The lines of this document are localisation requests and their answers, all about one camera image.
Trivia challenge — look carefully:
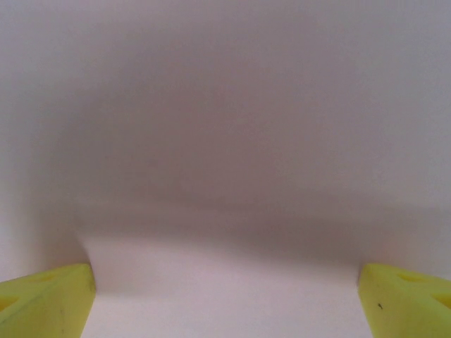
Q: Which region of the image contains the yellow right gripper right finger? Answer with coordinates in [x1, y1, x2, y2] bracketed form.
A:
[357, 263, 451, 338]

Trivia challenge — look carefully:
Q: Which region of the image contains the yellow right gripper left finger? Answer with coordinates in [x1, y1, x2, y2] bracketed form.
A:
[0, 263, 97, 338]

